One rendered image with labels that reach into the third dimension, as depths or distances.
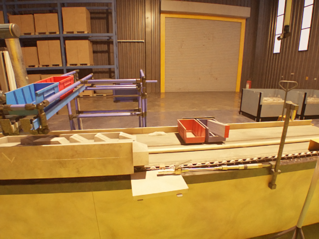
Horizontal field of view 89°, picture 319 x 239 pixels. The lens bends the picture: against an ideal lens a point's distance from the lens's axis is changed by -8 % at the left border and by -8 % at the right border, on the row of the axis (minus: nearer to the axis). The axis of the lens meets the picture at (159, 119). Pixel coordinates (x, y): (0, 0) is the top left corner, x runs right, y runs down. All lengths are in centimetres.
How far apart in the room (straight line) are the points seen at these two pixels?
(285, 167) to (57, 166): 153
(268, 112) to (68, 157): 533
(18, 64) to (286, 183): 286
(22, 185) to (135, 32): 1079
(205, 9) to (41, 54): 941
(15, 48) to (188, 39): 1034
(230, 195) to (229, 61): 1182
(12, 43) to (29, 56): 876
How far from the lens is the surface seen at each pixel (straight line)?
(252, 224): 173
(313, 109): 694
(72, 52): 1038
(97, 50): 1158
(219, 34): 1265
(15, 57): 251
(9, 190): 139
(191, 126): 194
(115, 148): 106
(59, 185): 123
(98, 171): 112
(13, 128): 107
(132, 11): 1181
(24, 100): 124
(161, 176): 109
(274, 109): 587
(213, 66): 1234
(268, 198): 163
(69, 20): 1065
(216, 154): 152
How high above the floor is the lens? 141
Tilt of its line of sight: 16 degrees down
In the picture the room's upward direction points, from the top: straight up
